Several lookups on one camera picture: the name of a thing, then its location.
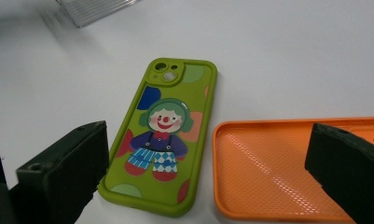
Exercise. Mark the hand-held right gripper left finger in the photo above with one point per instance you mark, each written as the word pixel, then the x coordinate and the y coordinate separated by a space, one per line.
pixel 66 168

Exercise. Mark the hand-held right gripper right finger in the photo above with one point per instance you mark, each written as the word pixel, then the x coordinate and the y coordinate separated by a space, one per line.
pixel 349 165

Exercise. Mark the orange phone case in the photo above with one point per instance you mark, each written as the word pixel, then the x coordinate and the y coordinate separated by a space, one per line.
pixel 262 174

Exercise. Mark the clear acrylic rack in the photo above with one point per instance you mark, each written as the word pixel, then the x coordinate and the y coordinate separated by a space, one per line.
pixel 91 11

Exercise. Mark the green clown phone case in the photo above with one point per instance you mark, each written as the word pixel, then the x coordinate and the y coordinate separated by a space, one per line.
pixel 175 93

